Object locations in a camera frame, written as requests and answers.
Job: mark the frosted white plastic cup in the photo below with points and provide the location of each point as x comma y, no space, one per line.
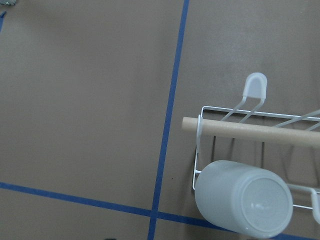
242,198

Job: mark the white wire cup rack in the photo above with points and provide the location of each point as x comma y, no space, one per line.
294,130

